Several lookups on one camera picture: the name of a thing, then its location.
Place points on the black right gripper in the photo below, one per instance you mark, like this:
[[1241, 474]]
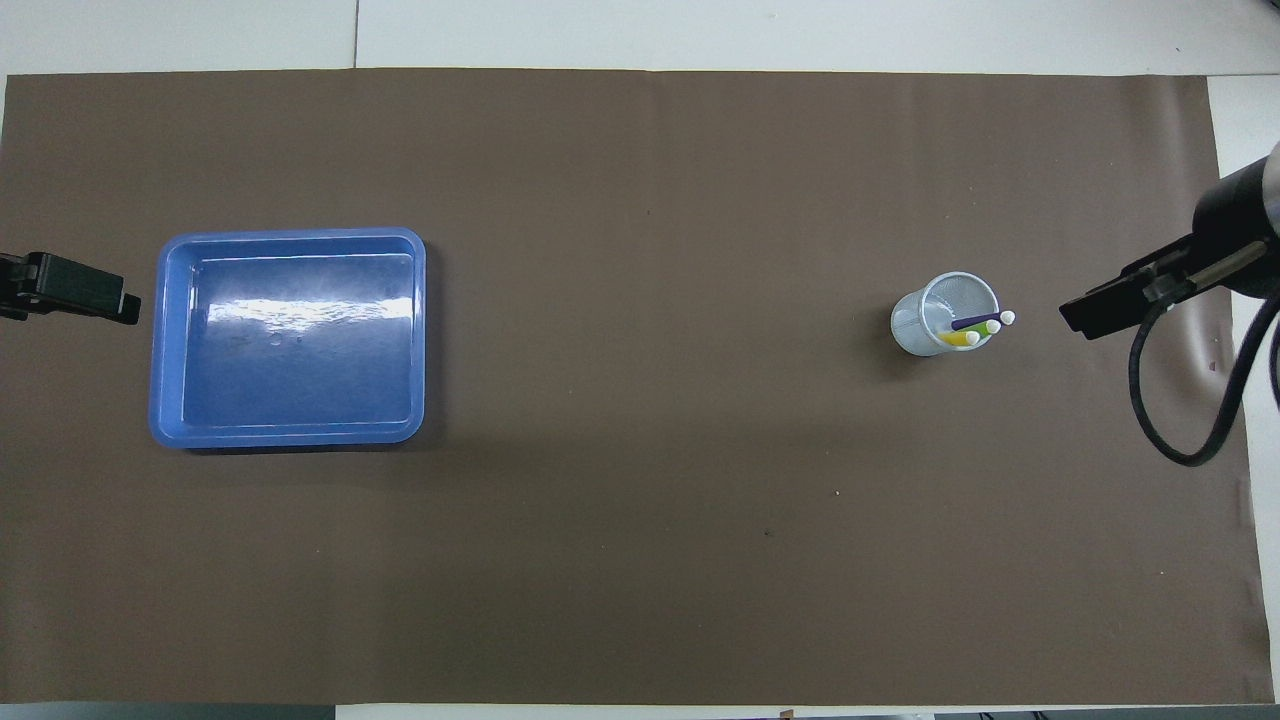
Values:
[[1235, 215]]

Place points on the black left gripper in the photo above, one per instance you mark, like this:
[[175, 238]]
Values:
[[12, 290]]

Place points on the purple pen white cap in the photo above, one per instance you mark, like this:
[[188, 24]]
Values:
[[975, 322]]

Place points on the yellow pen white cap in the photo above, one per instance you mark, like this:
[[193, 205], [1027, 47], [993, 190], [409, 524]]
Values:
[[958, 340]]

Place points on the silver mesh pen cup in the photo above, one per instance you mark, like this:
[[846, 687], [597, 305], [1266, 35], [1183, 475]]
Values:
[[915, 325]]

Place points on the blue plastic tray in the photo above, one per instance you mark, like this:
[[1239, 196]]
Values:
[[290, 370]]

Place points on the brown table mat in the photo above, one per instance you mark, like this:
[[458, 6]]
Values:
[[640, 550]]

